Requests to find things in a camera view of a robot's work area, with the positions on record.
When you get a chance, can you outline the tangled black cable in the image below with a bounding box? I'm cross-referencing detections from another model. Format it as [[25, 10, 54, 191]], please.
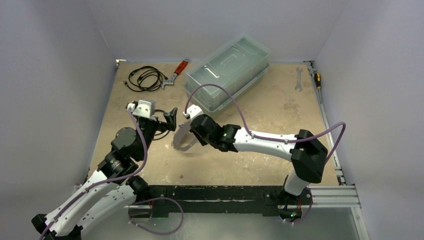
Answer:
[[123, 65, 169, 93]]

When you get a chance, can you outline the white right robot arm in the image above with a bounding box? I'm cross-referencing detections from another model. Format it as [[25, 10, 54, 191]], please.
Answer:
[[189, 114, 328, 204]]

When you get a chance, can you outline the purple camera cable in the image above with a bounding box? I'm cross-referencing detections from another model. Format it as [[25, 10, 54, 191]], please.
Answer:
[[184, 83, 347, 165], [39, 109, 149, 240]]

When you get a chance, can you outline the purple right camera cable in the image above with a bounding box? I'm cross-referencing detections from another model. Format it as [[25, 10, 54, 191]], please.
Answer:
[[184, 83, 347, 165]]

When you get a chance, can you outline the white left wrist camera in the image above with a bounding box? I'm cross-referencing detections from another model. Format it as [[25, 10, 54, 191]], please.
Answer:
[[125, 99, 156, 120]]

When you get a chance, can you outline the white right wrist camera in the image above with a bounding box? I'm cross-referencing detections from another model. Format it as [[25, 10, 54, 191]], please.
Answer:
[[183, 104, 204, 121]]

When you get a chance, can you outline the silver open end spanner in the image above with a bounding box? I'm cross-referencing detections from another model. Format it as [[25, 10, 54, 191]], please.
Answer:
[[295, 67, 303, 92]]

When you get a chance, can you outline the red handled adjustable wrench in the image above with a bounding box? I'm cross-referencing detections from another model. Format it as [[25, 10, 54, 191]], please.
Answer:
[[160, 58, 190, 90]]

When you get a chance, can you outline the clear plastic storage box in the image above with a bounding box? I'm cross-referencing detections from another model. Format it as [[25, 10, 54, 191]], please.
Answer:
[[184, 36, 271, 115]]

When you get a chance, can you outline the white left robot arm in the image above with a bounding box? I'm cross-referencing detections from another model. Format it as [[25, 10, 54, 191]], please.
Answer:
[[31, 103, 178, 240]]

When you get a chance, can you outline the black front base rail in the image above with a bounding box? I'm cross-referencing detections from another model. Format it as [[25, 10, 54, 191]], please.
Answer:
[[147, 185, 306, 218]]

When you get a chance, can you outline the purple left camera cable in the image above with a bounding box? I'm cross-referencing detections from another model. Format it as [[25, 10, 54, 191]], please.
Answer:
[[39, 109, 149, 240]]

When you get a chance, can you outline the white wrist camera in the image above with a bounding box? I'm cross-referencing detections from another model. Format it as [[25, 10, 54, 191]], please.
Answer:
[[183, 104, 204, 121], [125, 99, 156, 120]]

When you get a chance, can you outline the yellow black screwdriver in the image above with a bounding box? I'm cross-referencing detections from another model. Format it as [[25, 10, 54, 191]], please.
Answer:
[[314, 72, 321, 91]]

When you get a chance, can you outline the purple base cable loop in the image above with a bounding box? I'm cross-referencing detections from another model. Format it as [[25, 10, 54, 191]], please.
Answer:
[[127, 198, 184, 236]]

